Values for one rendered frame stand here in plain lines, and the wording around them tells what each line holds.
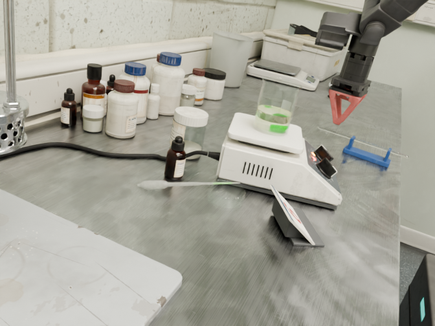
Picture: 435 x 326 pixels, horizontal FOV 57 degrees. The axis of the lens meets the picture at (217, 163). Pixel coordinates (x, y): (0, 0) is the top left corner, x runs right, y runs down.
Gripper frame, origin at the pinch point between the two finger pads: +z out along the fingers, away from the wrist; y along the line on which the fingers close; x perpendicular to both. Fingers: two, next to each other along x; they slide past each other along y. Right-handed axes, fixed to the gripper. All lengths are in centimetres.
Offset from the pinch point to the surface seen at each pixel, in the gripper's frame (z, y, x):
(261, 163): 1.1, 35.9, -2.7
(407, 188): 53, -117, 22
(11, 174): 6, 59, -30
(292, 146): -2.5, 33.7, 0.6
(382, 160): 5.3, 1.4, 11.6
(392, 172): 6.3, 3.4, 14.4
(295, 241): 5.9, 44.3, 7.4
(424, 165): 39, -117, 25
